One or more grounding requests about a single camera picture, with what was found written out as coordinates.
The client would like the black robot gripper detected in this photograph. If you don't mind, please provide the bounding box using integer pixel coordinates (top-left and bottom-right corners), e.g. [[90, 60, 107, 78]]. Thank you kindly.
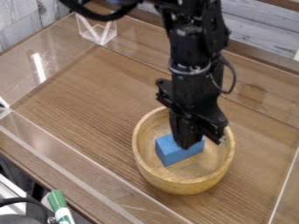
[[155, 65, 228, 150]]

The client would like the blue foam block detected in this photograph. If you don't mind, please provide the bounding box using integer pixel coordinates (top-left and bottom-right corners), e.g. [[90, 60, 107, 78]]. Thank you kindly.
[[155, 133, 206, 166]]

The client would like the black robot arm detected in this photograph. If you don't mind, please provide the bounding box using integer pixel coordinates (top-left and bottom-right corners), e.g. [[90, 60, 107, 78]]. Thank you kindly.
[[59, 0, 234, 150]]

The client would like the brown wooden bowl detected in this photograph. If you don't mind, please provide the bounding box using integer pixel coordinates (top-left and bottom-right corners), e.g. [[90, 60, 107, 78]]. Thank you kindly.
[[132, 107, 236, 195]]

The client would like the green capped white marker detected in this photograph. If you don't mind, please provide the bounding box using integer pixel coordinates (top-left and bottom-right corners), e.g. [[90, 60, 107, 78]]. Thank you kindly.
[[47, 189, 76, 224]]

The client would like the clear acrylic corner bracket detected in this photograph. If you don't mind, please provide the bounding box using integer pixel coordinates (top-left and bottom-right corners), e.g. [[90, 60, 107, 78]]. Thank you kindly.
[[76, 14, 118, 46]]

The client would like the clear acrylic tray wall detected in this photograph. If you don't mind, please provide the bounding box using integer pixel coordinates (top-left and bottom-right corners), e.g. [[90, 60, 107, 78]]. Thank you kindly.
[[0, 98, 194, 224]]

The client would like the black cable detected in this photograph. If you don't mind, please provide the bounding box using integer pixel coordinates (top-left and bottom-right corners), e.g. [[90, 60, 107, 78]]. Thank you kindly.
[[0, 197, 51, 224]]

